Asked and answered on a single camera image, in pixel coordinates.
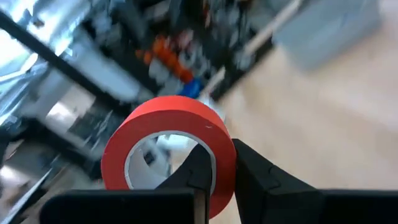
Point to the red tape roll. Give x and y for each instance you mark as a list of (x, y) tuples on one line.
[(174, 115)]

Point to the blue floor bin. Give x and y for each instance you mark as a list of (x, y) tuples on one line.
[(190, 88)]

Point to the black aluminium table frame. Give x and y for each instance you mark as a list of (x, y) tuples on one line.
[(62, 59)]

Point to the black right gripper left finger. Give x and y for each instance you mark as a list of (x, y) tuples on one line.
[(196, 174)]

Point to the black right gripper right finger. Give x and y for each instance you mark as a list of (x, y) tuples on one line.
[(267, 193)]

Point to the light grey plastic bin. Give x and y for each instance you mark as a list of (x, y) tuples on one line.
[(326, 31)]

